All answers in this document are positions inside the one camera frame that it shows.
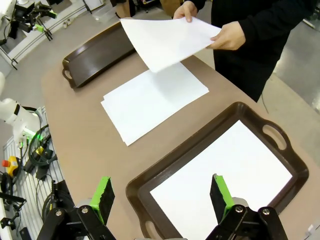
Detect person's right hand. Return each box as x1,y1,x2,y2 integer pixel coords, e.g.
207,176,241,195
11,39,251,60
172,0,199,23

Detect coiled black cable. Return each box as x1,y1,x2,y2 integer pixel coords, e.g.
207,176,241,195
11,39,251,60
41,179,76,226

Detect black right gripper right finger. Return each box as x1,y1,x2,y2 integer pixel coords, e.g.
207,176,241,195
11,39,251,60
204,173,290,240

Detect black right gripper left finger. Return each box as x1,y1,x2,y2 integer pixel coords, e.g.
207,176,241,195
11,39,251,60
36,176,117,240

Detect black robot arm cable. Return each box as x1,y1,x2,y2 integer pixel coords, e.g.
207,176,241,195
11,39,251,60
0,14,15,47

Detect coiled dark green cable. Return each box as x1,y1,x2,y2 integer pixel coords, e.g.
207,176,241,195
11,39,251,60
28,124,58,166

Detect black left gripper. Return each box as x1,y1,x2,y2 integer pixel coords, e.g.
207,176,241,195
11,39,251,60
13,3,59,33

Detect black floor stand legs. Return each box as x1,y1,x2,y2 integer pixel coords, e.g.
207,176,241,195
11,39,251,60
0,46,19,71

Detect person's left forearm black sleeve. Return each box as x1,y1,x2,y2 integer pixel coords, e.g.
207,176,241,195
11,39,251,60
237,9,288,50

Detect person's torso black top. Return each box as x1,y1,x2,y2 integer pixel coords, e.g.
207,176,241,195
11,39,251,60
194,0,316,103

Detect black power adapter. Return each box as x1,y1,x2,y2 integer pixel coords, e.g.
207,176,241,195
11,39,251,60
36,166,52,180

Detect person's left hand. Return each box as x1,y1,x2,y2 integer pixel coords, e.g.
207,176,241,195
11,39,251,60
206,20,247,51

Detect black tripod stand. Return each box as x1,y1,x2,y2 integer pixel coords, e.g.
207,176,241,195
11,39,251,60
42,26,54,42

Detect dark brown plastic tray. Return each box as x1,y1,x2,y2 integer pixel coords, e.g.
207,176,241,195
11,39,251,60
125,101,310,240
61,21,137,90

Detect white slatted panel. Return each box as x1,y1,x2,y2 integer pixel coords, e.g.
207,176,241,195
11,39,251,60
2,106,68,240

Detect yellow emergency stop box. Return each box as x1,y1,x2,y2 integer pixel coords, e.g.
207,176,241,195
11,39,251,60
1,155,21,178

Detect clear plastic box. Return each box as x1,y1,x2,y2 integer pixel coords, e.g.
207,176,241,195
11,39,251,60
92,6,118,24

